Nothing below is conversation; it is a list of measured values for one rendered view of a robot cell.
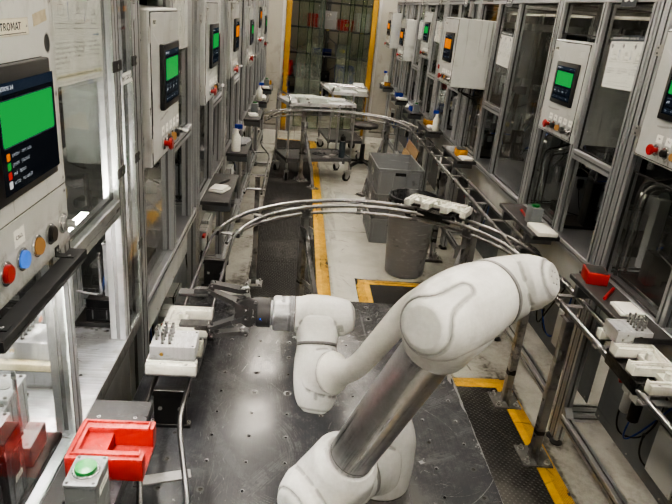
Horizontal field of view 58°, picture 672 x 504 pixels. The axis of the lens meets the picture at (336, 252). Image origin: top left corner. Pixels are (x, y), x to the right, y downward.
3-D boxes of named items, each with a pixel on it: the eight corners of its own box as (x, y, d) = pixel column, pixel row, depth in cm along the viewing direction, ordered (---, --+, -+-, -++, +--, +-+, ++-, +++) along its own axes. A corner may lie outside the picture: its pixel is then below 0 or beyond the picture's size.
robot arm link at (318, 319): (296, 289, 150) (293, 342, 146) (358, 292, 151) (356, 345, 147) (295, 297, 160) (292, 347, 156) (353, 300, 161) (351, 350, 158)
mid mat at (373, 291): (458, 354, 362) (459, 352, 361) (368, 350, 357) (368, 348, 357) (427, 283, 454) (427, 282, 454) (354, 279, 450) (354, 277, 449)
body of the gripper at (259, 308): (271, 320, 158) (236, 318, 157) (273, 291, 155) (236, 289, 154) (270, 334, 151) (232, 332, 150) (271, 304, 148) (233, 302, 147)
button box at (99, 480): (100, 534, 111) (96, 484, 107) (56, 533, 111) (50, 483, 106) (112, 502, 119) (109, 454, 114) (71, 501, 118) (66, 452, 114)
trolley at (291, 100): (283, 182, 677) (288, 94, 641) (270, 169, 725) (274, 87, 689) (355, 181, 708) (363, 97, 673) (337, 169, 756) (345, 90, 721)
